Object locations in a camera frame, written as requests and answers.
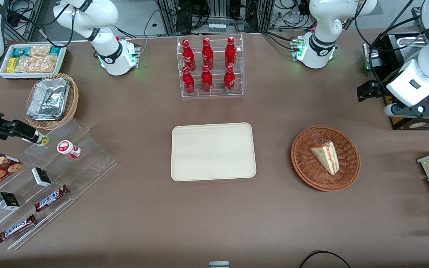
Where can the small grey device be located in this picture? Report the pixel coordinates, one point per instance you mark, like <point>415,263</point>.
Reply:
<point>219,264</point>

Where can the triangular sandwich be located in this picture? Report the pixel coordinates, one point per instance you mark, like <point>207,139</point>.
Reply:
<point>326,156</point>

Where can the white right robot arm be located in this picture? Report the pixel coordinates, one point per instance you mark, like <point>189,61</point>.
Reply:
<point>110,56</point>

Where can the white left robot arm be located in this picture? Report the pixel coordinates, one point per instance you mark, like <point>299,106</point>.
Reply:
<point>322,22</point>

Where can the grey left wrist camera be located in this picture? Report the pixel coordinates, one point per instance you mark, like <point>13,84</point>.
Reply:
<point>419,110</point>

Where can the red cola bottle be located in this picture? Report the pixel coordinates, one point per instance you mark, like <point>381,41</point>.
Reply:
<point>207,55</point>
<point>188,56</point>
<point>230,54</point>
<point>206,80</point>
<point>229,80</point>
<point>188,82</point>

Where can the clear acrylic bottle rack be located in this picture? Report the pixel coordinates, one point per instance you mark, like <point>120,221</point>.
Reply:
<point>217,76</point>

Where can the yellow snack pack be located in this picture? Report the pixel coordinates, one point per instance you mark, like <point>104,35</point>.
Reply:
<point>12,65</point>

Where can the metal equipment rack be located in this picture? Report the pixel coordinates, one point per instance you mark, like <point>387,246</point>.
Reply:
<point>218,7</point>

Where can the silver foil container stack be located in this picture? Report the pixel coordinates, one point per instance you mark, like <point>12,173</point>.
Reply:
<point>48,98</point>

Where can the clear nut snack bag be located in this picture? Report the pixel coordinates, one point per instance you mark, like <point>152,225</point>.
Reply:
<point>37,65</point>
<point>39,51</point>

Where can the beige plastic serving tray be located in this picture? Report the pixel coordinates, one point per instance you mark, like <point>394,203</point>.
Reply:
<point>199,156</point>

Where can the clear acrylic stepped shelf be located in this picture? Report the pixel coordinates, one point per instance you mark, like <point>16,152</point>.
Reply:
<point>88,163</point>

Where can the small green yellow bottle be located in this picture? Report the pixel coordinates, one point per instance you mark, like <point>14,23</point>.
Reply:
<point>44,141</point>

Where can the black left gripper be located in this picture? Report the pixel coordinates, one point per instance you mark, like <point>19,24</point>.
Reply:
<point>380,88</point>

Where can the white rectangular snack bin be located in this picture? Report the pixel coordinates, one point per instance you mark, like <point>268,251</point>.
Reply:
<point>3,70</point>

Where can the small black carton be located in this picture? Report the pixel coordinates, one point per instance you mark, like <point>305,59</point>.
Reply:
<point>7,201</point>
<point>41,177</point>

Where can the light wicker basket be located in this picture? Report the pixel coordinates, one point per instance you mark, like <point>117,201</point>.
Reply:
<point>73,100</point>

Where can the brown Snickers bar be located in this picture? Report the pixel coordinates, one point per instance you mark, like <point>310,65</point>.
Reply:
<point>50,198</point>
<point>16,228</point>

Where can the red white yogurt cup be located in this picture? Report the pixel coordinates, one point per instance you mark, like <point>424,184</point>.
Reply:
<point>64,147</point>

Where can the brown round wicker basket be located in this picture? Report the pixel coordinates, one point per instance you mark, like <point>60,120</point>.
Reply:
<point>311,175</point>

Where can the teal snack packet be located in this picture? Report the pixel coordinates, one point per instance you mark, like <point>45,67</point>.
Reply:
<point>55,51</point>
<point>19,52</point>

